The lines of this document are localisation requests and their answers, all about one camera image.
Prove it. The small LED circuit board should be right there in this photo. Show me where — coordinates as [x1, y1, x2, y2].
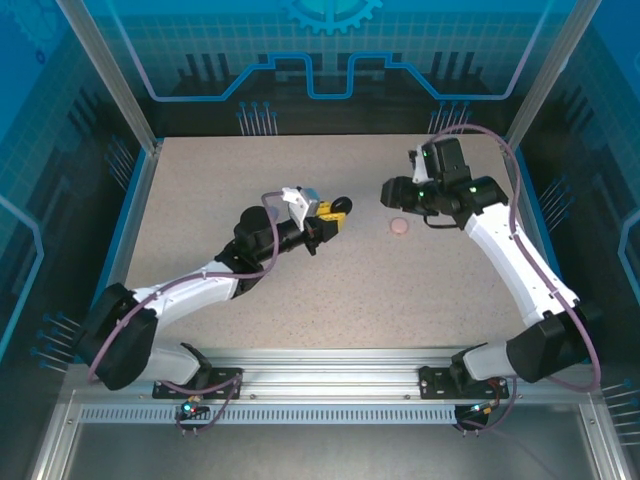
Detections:
[457, 402, 499, 421]
[177, 397, 209, 419]

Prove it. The grey metal tray panel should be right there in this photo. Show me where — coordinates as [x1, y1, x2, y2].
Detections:
[64, 424, 601, 480]

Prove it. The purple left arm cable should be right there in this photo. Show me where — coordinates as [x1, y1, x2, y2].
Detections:
[87, 191, 289, 437]

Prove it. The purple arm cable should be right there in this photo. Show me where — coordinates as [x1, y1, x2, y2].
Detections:
[429, 123, 603, 435]
[87, 191, 289, 437]

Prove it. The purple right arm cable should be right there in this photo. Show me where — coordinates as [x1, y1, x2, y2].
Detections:
[429, 123, 603, 435]

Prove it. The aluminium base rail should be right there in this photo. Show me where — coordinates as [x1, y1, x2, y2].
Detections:
[64, 347, 601, 404]

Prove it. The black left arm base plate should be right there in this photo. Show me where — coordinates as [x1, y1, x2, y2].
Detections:
[152, 367, 245, 401]

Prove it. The aluminium frame post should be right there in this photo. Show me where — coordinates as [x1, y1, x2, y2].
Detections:
[54, 0, 164, 154]
[502, 0, 592, 154]

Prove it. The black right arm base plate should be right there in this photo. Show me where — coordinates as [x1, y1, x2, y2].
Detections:
[418, 366, 511, 401]

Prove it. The slotted grey cable duct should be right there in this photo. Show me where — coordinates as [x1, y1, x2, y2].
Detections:
[79, 403, 461, 426]

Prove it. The aluminium side rail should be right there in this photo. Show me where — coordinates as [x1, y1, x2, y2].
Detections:
[499, 134, 634, 480]
[27, 139, 164, 480]

